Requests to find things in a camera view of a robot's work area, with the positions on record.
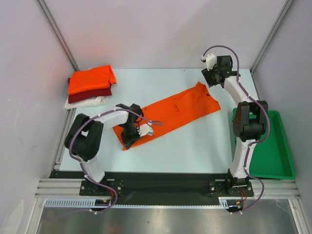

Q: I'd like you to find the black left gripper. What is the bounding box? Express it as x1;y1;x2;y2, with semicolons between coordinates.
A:
120;123;143;150

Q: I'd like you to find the orange t-shirt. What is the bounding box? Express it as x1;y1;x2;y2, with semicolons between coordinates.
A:
113;82;221;151
68;65;117;95

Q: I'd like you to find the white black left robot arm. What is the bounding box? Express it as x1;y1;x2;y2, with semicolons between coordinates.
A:
64;103;144;195

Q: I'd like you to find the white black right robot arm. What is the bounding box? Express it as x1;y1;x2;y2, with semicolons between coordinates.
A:
201;54;270;195

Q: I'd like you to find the folded white t-shirt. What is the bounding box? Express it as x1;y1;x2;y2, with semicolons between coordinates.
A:
64;96;108;110

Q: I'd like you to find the folded dark red t-shirt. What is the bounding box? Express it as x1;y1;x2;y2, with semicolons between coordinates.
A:
68;83;112;104

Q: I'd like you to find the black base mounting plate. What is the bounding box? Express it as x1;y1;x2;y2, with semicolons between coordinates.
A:
50;171;254;206

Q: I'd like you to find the folded orange t-shirt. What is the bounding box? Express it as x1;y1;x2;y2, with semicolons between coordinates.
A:
68;65;117;95

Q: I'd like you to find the green plastic tray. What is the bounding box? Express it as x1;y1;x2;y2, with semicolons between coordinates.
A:
230;107;296;180

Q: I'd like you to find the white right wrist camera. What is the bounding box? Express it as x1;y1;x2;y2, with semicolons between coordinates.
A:
201;53;217;71

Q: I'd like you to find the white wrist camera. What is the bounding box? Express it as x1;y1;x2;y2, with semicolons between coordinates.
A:
138;123;154;137
201;53;217;71

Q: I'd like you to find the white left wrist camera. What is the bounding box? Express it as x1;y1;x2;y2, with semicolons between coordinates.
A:
138;123;154;137

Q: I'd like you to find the white slotted cable duct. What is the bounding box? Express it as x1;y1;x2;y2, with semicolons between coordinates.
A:
45;198;242;209

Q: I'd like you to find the right corner aluminium post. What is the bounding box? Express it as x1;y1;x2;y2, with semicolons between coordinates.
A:
250;0;296;75

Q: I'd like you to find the corner aluminium post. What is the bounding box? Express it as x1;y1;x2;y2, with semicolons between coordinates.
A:
250;0;296;75
36;0;79;71

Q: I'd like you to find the aluminium frame rail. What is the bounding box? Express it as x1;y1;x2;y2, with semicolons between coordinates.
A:
35;178;301;199

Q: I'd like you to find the left corner aluminium post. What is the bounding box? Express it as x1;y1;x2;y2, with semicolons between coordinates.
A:
36;0;79;71

